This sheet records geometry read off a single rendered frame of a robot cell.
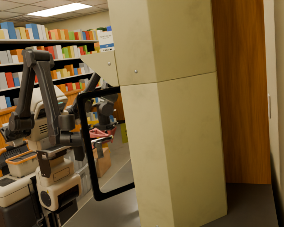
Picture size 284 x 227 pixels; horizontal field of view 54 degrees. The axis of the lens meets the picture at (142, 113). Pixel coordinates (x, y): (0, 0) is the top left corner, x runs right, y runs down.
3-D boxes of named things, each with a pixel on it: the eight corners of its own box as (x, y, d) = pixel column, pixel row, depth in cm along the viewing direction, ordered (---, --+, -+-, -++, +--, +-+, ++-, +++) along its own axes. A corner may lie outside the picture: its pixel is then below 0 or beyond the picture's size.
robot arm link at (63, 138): (66, 144, 116) (58, 147, 111) (65, 128, 116) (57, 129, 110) (80, 144, 113) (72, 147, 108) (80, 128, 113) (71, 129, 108)
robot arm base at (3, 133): (19, 123, 157) (-2, 129, 147) (24, 115, 152) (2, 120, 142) (27, 135, 155) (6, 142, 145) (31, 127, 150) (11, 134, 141)
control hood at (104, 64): (154, 74, 108) (151, 47, 106) (119, 86, 78) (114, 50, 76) (127, 77, 112) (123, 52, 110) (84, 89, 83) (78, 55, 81)
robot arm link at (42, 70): (46, 56, 130) (24, 54, 123) (52, 50, 127) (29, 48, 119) (69, 144, 122) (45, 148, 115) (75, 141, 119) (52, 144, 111)
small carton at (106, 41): (121, 50, 89) (119, 31, 88) (115, 51, 84) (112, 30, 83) (107, 52, 91) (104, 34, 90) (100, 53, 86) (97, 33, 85)
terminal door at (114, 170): (163, 176, 115) (152, 79, 107) (95, 203, 101) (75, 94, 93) (162, 175, 116) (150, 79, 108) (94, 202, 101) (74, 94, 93)
